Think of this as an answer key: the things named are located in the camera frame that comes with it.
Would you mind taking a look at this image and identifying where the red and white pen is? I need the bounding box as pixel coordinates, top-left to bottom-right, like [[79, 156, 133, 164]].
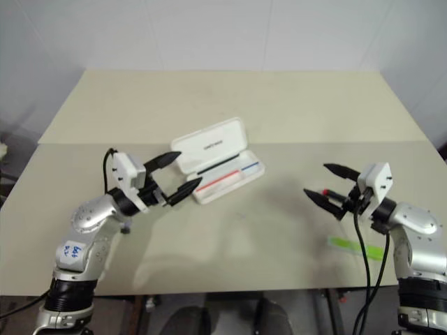
[[195, 170, 242, 193]]

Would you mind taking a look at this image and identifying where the thin black pen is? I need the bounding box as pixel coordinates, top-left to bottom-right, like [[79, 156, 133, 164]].
[[196, 157, 235, 174]]

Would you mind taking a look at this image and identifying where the metal table leg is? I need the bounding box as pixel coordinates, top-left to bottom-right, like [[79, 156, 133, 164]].
[[138, 295, 161, 335], [326, 288, 350, 335]]

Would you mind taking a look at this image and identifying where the green plastic ruler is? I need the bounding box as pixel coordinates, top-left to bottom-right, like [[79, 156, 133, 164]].
[[327, 236, 384, 262]]

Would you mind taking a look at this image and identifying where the thin black cable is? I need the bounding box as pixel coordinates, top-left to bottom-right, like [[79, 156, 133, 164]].
[[0, 292, 48, 319]]

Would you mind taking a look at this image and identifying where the dark background furniture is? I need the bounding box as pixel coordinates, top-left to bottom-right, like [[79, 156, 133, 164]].
[[0, 120, 22, 196]]

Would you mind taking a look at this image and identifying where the white plastic pencil case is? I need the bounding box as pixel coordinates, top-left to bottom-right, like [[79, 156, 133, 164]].
[[170, 117, 266, 206]]

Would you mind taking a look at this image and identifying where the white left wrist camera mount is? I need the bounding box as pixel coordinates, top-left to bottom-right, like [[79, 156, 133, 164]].
[[112, 151, 147, 213]]

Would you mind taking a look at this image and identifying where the black marker with red end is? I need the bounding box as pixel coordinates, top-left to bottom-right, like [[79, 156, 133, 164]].
[[321, 188, 349, 203]]

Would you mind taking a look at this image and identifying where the white sticker with blue writing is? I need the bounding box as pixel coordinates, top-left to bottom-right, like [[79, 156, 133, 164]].
[[61, 240, 87, 269]]

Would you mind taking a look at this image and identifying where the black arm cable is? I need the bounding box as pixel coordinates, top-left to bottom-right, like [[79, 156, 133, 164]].
[[103, 147, 118, 195], [359, 228, 391, 335], [351, 204, 372, 335]]

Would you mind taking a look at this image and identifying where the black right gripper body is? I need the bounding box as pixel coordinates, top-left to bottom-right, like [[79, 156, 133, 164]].
[[336, 184, 372, 220]]

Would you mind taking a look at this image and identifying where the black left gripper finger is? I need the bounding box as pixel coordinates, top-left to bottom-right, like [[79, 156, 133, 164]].
[[142, 151, 182, 178], [166, 177, 203, 207]]

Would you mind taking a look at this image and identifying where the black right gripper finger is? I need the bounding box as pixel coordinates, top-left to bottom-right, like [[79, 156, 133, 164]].
[[302, 188, 346, 221], [323, 163, 361, 183]]

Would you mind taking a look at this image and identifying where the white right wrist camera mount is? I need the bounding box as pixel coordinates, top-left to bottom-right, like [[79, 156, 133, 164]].
[[356, 162, 394, 219]]

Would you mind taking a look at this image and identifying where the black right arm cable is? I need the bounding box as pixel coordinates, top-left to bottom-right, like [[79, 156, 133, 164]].
[[359, 228, 391, 335], [351, 204, 372, 335]]

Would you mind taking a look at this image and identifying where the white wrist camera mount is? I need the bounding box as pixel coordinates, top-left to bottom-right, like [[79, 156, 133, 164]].
[[356, 162, 394, 219], [112, 151, 147, 213]]

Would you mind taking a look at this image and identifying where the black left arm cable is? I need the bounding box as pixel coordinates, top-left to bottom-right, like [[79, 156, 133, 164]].
[[103, 147, 118, 195]]

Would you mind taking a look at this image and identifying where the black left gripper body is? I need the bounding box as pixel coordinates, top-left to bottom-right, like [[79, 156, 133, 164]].
[[138, 178, 173, 207]]

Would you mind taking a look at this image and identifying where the dark rounded shape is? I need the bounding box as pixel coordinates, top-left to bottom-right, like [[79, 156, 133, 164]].
[[256, 296, 305, 335]]

